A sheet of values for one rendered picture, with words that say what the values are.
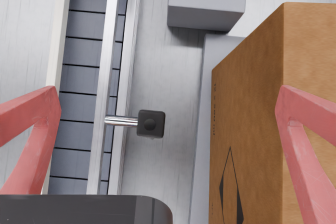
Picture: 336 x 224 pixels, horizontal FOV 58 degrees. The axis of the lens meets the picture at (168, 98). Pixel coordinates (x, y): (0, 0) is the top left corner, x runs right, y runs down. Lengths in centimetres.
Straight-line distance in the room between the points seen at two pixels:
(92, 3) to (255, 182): 33
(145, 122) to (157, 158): 18
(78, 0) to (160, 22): 13
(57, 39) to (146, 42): 14
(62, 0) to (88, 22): 5
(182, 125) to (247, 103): 22
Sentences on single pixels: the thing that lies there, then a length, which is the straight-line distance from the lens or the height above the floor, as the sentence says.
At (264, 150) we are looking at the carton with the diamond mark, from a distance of 22.
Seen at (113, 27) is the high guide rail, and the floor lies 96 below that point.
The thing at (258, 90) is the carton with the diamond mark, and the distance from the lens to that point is 23.
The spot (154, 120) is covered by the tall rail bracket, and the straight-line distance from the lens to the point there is 32.
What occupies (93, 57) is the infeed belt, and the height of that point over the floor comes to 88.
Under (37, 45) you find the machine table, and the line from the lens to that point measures 52.
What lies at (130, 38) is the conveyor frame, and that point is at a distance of 44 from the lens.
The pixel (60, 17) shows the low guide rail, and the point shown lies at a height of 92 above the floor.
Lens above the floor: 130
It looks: 86 degrees down
